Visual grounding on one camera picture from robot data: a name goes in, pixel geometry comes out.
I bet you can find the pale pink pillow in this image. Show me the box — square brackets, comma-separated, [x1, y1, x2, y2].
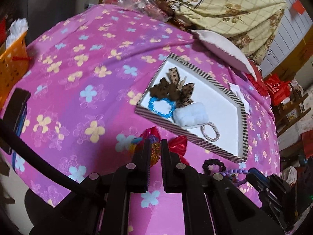
[189, 29, 257, 81]

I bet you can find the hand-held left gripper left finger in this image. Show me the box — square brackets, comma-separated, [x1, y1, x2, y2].
[29, 139, 150, 235]

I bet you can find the orange plastic basket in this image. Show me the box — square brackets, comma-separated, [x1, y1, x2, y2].
[0, 31, 31, 108]

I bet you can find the red ruffled cushion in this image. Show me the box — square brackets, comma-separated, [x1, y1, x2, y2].
[246, 64, 269, 96]

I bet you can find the leopard print bow scrunchie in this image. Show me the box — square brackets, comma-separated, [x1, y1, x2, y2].
[150, 67, 196, 108]

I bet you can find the multicoloured bead bracelet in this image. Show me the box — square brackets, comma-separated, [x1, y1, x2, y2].
[130, 131, 163, 164]

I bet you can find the white plastic bag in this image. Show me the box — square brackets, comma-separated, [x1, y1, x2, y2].
[5, 18, 28, 48]

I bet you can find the red shopping bag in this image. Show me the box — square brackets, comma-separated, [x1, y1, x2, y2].
[264, 73, 292, 106]

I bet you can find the red ribbon bow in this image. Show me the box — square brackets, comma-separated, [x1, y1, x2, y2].
[139, 127, 190, 167]

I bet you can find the red paper wall sticker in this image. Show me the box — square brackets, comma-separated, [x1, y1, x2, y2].
[292, 0, 306, 14]

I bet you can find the striped cardboard box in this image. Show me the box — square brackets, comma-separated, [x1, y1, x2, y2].
[135, 52, 252, 164]

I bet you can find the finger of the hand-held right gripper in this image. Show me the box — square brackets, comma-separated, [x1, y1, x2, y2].
[246, 167, 272, 201]

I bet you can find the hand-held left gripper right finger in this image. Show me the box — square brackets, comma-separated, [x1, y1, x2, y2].
[161, 139, 285, 235]

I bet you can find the beige floral quilt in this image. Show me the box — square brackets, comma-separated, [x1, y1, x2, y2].
[152, 0, 288, 61]

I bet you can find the purple bead bracelet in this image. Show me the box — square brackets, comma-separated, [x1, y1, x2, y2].
[221, 168, 248, 188]

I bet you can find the black bead bracelet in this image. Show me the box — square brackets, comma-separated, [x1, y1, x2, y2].
[202, 159, 227, 175]

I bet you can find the white slatted headboard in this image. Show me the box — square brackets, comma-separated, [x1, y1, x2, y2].
[265, 10, 312, 77]

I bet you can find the wooden chair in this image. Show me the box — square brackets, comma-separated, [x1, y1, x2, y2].
[271, 82, 306, 137]

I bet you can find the white fluffy scrunchie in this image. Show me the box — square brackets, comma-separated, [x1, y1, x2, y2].
[173, 102, 209, 129]

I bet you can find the black cable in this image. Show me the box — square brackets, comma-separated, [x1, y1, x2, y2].
[0, 119, 105, 201]

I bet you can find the pink floral bed sheet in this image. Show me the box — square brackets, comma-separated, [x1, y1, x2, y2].
[0, 4, 282, 235]

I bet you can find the blue bead bracelet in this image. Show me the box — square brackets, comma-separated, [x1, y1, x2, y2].
[147, 96, 176, 118]

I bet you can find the black smartphone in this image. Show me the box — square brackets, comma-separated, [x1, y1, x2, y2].
[5, 88, 32, 155]

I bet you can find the silver bead bracelet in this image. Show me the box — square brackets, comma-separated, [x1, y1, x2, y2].
[201, 122, 220, 142]

